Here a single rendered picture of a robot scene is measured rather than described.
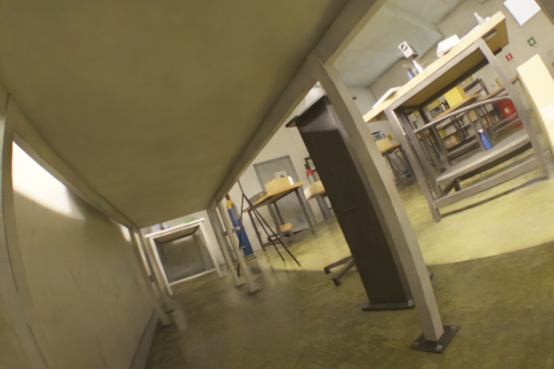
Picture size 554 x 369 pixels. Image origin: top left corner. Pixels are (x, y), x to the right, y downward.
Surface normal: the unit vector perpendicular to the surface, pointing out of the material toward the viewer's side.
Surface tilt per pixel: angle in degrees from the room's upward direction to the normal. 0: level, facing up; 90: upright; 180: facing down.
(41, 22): 180
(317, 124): 90
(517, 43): 90
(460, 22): 90
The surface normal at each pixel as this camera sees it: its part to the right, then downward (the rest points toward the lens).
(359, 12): -0.85, 0.23
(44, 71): 0.37, 0.90
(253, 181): 0.38, -0.36
